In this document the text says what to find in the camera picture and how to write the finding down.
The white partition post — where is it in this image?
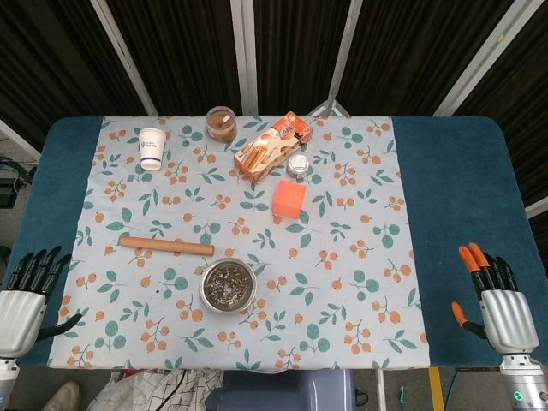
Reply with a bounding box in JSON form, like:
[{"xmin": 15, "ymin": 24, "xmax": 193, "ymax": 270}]
[
  {"xmin": 89, "ymin": 0, "xmax": 159, "ymax": 116},
  {"xmin": 0, "ymin": 119, "xmax": 43, "ymax": 158},
  {"xmin": 307, "ymin": 0, "xmax": 366, "ymax": 117},
  {"xmin": 229, "ymin": 0, "xmax": 259, "ymax": 115},
  {"xmin": 524, "ymin": 200, "xmax": 548, "ymax": 220},
  {"xmin": 432, "ymin": 0, "xmax": 528, "ymax": 117}
]

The small round clear tin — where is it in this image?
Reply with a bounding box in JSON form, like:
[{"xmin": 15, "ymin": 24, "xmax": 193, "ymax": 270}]
[{"xmin": 286, "ymin": 154, "xmax": 309, "ymax": 179}]

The clear plastic snack jar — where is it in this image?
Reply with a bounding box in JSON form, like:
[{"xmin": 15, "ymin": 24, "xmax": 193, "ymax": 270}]
[{"xmin": 205, "ymin": 106, "xmax": 238, "ymax": 142}]

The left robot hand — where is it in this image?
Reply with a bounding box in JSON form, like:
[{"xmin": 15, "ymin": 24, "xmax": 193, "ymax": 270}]
[{"xmin": 0, "ymin": 247, "xmax": 82, "ymax": 359}]

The white table leg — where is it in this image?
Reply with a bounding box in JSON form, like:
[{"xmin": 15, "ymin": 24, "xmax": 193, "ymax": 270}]
[{"xmin": 375, "ymin": 370, "xmax": 387, "ymax": 411}]

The orange cube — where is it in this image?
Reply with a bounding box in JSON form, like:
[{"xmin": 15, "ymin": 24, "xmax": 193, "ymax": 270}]
[{"xmin": 271, "ymin": 179, "xmax": 308, "ymax": 218}]

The orange biscuit box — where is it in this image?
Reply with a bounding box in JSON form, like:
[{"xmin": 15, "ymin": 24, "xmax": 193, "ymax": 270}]
[{"xmin": 233, "ymin": 110, "xmax": 313, "ymax": 184}]

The steel bowl with granules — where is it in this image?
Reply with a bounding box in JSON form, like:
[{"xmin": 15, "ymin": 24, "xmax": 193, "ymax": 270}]
[{"xmin": 200, "ymin": 257, "xmax": 258, "ymax": 313}]

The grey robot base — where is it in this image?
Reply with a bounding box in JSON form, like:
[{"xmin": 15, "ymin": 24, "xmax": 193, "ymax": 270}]
[{"xmin": 205, "ymin": 370, "xmax": 356, "ymax": 411}]

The blue table cover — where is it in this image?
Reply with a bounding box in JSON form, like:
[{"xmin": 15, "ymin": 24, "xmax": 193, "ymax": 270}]
[{"xmin": 0, "ymin": 116, "xmax": 548, "ymax": 370}]

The wooden stick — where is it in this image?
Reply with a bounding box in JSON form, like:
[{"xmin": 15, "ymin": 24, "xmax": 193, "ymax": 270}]
[{"xmin": 119, "ymin": 236, "xmax": 215, "ymax": 257}]

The black power box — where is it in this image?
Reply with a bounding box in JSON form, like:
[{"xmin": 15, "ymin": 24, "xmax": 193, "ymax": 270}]
[{"xmin": 0, "ymin": 176, "xmax": 19, "ymax": 207}]

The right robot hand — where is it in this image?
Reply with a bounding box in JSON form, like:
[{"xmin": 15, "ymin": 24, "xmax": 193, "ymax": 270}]
[{"xmin": 451, "ymin": 242, "xmax": 540, "ymax": 355}]

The floral fruit print tablecloth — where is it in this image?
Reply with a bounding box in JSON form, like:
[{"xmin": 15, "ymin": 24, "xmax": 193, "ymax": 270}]
[{"xmin": 45, "ymin": 114, "xmax": 432, "ymax": 372}]

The beige shoe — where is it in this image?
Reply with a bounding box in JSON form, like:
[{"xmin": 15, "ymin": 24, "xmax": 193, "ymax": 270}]
[{"xmin": 41, "ymin": 380, "xmax": 81, "ymax": 411}]

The white checkered cloth bag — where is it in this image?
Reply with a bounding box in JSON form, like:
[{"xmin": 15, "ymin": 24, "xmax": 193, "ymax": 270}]
[{"xmin": 87, "ymin": 370, "xmax": 224, "ymax": 411}]

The white paper cup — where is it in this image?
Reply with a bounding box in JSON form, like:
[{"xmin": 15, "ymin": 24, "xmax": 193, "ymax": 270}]
[{"xmin": 137, "ymin": 127, "xmax": 167, "ymax": 171}]

